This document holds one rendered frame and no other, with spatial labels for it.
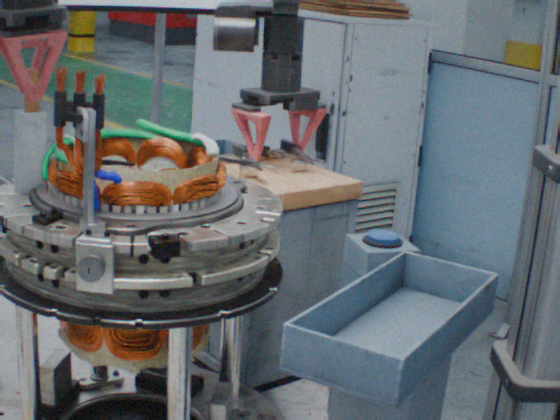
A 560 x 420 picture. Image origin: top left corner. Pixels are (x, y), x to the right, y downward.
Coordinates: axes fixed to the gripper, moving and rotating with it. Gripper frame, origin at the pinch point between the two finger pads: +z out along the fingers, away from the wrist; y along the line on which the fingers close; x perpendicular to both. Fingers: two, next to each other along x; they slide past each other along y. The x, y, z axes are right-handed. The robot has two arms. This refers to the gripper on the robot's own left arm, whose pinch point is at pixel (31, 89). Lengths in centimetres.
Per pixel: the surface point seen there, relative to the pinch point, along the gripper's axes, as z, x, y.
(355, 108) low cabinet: 57, 155, -168
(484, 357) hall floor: 143, 182, -112
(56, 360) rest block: 33.6, -0.1, -0.2
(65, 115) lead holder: -0.1, 0.2, 14.2
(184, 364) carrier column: 25.0, 8.7, 20.6
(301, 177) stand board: 18.2, 38.1, -7.3
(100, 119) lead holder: 0.3, 3.2, 15.7
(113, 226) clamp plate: 10.3, 3.4, 17.4
